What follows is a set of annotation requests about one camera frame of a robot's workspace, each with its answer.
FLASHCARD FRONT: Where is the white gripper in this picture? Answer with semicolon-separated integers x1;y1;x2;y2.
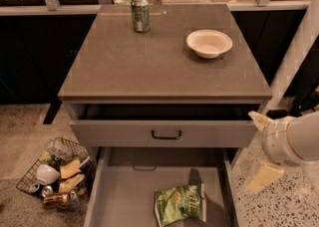
245;111;303;194

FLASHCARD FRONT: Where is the green chip bag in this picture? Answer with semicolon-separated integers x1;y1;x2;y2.
155;183;206;227

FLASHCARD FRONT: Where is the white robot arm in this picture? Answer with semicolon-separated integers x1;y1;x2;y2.
245;112;319;194

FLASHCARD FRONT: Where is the grey drawer cabinet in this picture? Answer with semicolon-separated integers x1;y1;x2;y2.
57;3;273;227

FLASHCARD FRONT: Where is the grey middle drawer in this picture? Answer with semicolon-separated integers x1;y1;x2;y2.
84;147;243;227

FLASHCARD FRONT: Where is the grey drawer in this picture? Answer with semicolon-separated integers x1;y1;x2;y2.
71;104;259;147
84;147;243;227

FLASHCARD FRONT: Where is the grey top drawer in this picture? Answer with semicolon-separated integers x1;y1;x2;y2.
71;104;259;147

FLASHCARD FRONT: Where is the green soda can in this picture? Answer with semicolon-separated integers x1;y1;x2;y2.
131;0;150;33

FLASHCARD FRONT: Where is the silver can in basket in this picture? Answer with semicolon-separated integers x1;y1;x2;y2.
41;185;54;198

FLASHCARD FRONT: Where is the black floor tray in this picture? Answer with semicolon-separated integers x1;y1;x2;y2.
266;109;294;119

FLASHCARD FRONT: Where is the white paper bowl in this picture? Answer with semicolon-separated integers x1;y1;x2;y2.
186;30;232;59

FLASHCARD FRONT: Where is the yellow sponge in basket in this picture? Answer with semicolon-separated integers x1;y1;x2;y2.
60;158;81;179

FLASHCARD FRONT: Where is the clear plastic bottle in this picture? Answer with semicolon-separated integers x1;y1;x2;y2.
45;137;73;161

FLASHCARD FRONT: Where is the white ceramic bowl in basket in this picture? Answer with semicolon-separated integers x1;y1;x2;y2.
36;164;60;185

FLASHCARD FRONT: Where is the black drawer handle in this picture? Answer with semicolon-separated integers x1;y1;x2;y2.
152;130;182;140

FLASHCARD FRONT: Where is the black wire basket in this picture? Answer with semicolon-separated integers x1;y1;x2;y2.
16;137;96;210

